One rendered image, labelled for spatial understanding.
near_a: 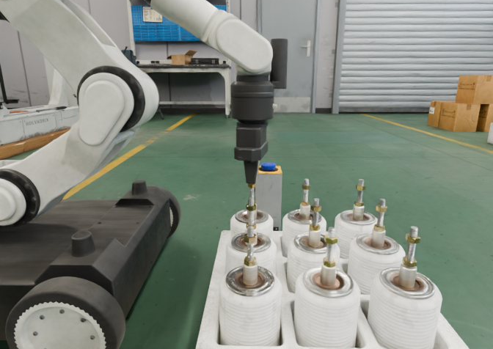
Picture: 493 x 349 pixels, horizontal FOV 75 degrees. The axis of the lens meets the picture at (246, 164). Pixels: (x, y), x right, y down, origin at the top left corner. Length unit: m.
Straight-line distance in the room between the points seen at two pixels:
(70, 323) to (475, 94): 4.06
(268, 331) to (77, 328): 0.36
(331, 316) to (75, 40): 0.70
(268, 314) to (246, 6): 5.34
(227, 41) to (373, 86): 5.30
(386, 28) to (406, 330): 5.57
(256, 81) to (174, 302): 0.59
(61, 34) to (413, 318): 0.81
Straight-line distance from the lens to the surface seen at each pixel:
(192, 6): 0.64
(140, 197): 1.00
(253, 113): 0.62
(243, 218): 0.71
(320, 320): 0.51
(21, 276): 0.81
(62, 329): 0.73
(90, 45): 0.78
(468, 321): 0.98
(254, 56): 0.61
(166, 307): 0.89
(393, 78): 5.97
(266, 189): 0.85
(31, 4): 0.81
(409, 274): 0.55
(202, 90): 5.58
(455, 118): 4.17
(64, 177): 0.85
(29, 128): 3.24
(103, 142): 0.75
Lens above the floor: 0.55
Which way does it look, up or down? 15 degrees down
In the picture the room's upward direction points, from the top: straight up
